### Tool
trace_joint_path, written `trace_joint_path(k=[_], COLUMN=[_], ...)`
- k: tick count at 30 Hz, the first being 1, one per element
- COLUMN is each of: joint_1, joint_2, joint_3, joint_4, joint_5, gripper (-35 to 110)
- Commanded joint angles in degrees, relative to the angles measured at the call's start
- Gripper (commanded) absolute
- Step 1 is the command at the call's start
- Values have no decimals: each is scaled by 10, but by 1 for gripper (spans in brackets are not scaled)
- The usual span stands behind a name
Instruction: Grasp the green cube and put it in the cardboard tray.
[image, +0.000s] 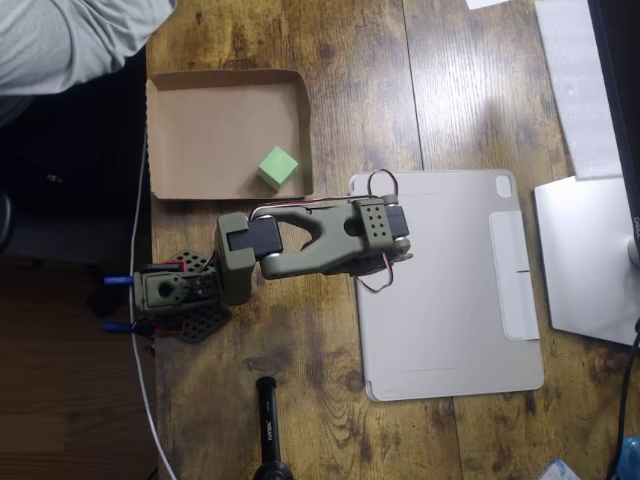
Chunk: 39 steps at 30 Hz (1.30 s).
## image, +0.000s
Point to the green cube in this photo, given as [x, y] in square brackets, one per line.
[277, 167]

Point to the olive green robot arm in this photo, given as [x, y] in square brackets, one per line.
[320, 240]

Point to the brown cardboard tray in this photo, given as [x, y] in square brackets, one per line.
[210, 135]

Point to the tablet in beige case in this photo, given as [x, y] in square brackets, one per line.
[450, 300]

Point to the silver monitor stand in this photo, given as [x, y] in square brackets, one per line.
[585, 250]

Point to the white paper sheet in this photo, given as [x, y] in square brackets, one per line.
[490, 3]
[570, 75]

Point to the white blue packet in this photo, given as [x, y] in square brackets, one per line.
[560, 471]

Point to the black monitor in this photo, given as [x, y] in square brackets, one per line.
[622, 75]

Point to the blue round object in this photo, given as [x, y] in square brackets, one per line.
[631, 457]

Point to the black office chair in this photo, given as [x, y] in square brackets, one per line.
[75, 175]

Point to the person in grey shirt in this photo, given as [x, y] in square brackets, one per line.
[50, 45]

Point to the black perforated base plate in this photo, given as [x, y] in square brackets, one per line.
[200, 325]

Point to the black camera stand pole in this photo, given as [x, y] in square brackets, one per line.
[270, 425]

